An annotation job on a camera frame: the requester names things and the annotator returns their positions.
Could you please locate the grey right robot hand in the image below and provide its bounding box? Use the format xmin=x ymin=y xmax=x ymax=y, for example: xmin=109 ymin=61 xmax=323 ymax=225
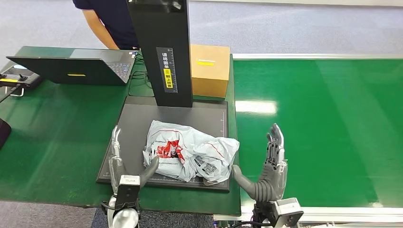
xmin=231 ymin=123 xmax=288 ymax=203

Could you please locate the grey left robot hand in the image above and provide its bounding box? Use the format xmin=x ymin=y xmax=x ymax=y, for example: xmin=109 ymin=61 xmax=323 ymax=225
xmin=108 ymin=125 xmax=160 ymax=195

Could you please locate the white plastic mailer package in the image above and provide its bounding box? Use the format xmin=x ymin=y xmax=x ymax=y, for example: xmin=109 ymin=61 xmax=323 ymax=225
xmin=142 ymin=120 xmax=240 ymax=186

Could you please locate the green conveyor belt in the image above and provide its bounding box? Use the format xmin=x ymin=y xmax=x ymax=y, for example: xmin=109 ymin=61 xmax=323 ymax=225
xmin=233 ymin=58 xmax=403 ymax=209

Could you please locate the brown cardboard box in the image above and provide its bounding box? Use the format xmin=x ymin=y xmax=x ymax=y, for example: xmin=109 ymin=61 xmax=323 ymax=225
xmin=190 ymin=44 xmax=231 ymax=99

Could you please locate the dark open laptop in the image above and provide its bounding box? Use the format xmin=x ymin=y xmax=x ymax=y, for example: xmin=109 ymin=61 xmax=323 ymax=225
xmin=6 ymin=48 xmax=137 ymax=86

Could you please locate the black rounded object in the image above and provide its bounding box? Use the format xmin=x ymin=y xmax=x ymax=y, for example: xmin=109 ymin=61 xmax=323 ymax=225
xmin=0 ymin=118 xmax=12 ymax=151

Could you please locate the black scanner column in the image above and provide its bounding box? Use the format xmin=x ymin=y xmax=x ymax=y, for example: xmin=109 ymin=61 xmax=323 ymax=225
xmin=125 ymin=0 xmax=193 ymax=108

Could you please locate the black joystick remote controller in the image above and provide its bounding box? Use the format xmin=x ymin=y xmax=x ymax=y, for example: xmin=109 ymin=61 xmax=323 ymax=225
xmin=0 ymin=64 xmax=43 ymax=97

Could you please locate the person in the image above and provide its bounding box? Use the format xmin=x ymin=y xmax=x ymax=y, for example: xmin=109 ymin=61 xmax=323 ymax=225
xmin=72 ymin=0 xmax=141 ymax=51

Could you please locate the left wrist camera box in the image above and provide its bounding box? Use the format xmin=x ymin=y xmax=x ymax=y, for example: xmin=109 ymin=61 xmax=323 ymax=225
xmin=114 ymin=175 xmax=141 ymax=211

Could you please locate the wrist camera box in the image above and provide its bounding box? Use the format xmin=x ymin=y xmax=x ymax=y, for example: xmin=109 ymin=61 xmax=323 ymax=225
xmin=272 ymin=197 xmax=305 ymax=228
xmin=114 ymin=175 xmax=141 ymax=211

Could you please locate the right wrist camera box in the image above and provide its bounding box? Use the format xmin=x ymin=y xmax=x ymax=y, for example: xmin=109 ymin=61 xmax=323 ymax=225
xmin=272 ymin=197 xmax=305 ymax=228

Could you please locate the black scanner base plate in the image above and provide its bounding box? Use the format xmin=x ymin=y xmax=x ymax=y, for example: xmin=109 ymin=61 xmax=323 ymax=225
xmin=96 ymin=95 xmax=230 ymax=192

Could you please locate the black looped cable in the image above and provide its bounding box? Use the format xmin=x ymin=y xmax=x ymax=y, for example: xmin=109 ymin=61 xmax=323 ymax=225
xmin=127 ymin=70 xmax=155 ymax=97

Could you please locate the black laptop cable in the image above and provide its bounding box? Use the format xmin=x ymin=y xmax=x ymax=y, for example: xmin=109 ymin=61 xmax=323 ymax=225
xmin=134 ymin=52 xmax=149 ymax=67

